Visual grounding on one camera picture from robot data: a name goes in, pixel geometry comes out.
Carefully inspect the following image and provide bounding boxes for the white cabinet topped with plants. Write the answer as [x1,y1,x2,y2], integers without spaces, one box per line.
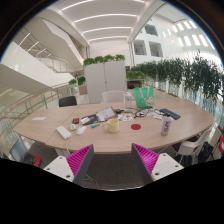
[82,53,128,104]

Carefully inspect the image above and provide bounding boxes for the clear plastic shaker bottle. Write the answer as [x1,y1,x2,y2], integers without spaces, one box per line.
[124,90,134,110]

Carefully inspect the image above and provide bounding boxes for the printed paper booklet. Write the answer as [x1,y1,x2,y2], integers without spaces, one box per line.
[95,106,118,122]

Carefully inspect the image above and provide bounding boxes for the dark blue keyboard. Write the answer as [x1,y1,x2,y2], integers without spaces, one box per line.
[159,108,182,121]

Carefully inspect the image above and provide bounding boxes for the potted green plant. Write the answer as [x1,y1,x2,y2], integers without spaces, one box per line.
[68,78,78,95]
[77,75,88,96]

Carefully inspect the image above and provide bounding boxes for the wood-topped glass railing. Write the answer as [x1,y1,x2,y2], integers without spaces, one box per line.
[0,83,71,123]

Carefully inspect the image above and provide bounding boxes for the white computer mouse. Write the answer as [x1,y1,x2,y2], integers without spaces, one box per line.
[75,125,88,136]

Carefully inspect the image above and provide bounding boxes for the grey office chair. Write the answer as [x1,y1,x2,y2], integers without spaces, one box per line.
[9,138,43,168]

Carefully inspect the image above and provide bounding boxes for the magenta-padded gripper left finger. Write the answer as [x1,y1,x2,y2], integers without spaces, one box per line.
[43,143,95,187]

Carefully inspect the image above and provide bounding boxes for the black folder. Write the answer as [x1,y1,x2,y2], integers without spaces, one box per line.
[80,114,99,126]

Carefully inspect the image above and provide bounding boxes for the pale yellow mug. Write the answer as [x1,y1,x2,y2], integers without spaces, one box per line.
[102,118,121,134]

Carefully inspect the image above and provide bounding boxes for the colourful sticker sheet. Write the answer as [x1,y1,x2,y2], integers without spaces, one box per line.
[117,113,134,123]

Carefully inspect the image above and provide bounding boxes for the hedge row of green plants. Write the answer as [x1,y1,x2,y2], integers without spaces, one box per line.
[126,53,224,111]

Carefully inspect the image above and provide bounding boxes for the green cat-print tote bag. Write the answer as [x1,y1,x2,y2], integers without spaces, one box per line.
[133,86,156,109]

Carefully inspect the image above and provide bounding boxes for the white plastic chair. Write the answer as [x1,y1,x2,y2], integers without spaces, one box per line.
[176,128,214,158]

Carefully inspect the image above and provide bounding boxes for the black chair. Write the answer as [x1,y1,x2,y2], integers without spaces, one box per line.
[58,95,78,108]

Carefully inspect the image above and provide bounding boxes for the ceiling light strips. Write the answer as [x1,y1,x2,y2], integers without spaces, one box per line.
[61,0,148,43]

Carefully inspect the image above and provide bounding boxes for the planter box with shrubs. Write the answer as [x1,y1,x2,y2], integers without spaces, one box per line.
[125,70,146,89]

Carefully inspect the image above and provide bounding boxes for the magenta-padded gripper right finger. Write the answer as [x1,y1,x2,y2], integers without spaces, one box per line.
[130,143,185,186]

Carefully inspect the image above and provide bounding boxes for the black bag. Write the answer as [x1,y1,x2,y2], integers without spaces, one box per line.
[198,141,216,163]

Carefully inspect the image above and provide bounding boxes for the purple black-capped drink bottle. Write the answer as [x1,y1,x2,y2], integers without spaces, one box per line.
[160,112,173,137]

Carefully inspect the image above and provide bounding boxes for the tangled black cable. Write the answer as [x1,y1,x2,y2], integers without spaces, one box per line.
[128,107,164,119]

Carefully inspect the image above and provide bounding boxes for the white power strip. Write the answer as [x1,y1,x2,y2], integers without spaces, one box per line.
[55,125,73,140]

